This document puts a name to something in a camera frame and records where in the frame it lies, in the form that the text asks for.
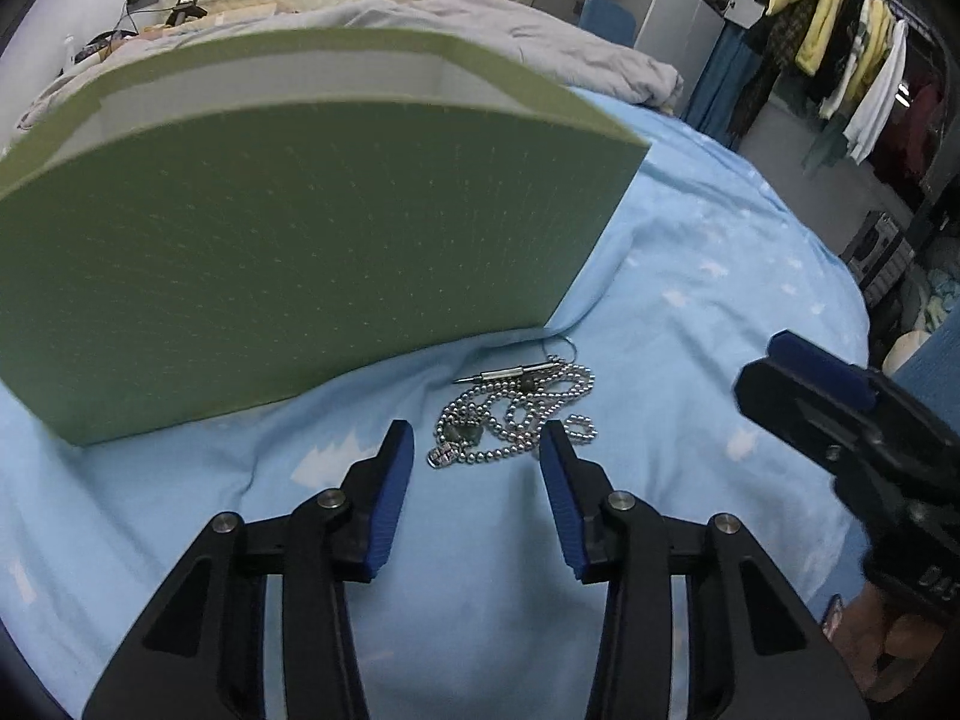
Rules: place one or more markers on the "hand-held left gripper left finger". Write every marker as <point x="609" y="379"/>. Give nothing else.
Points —
<point x="390" y="495"/>

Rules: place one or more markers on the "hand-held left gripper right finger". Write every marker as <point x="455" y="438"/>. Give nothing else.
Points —
<point x="562" y="502"/>

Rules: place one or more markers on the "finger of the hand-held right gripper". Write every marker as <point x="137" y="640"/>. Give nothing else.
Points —
<point x="821" y="367"/>
<point x="802" y="412"/>

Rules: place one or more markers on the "green cardboard box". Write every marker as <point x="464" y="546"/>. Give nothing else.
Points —
<point x="300" y="240"/>

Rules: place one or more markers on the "person's right hand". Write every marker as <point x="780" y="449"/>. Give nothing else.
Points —
<point x="896" y="649"/>

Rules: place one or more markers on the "dark ribbed suitcase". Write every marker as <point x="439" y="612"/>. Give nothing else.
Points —
<point x="881" y="262"/>

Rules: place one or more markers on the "small silver screwdriver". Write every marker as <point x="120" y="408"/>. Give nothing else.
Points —
<point x="499" y="373"/>

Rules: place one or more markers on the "blue star print bedsheet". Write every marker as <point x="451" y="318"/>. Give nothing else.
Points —
<point x="712" y="240"/>

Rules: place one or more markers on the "dark red hanging garment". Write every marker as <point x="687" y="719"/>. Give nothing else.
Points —
<point x="911" y="135"/>

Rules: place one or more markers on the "white hanging shirt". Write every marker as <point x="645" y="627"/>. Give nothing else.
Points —
<point x="877" y="97"/>

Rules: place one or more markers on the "blue curtain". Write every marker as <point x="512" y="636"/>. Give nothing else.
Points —
<point x="724" y="82"/>

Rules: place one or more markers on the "dark patterned hanging garment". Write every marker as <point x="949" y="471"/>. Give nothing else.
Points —
<point x="772" y="67"/>

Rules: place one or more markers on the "yellow hanging jacket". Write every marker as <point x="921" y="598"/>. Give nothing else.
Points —
<point x="817" y="7"/>

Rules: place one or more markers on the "grey duvet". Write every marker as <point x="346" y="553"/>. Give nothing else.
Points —
<point x="562" y="52"/>

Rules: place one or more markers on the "blue chair back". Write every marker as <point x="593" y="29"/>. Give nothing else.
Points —
<point x="607" y="19"/>

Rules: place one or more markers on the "black device on stand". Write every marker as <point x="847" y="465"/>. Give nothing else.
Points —
<point x="186" y="9"/>

